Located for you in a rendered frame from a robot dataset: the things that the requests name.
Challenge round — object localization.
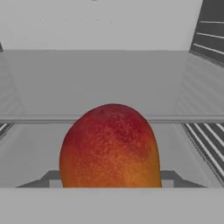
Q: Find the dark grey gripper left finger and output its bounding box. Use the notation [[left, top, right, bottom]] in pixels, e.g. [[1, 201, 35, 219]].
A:
[[16, 170, 64, 189]]

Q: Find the glass fridge shelf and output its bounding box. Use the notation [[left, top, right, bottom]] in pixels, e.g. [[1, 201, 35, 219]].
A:
[[0, 49, 224, 125]]

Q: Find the grey fridge interior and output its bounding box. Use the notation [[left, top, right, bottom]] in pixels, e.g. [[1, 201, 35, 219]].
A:
[[0, 0, 224, 189]]

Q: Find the red orange mango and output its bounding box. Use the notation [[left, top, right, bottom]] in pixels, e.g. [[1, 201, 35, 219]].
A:
[[59, 103, 163, 189]]

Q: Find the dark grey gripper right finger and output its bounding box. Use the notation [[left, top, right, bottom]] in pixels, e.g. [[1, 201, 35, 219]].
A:
[[159, 170, 207, 189]]

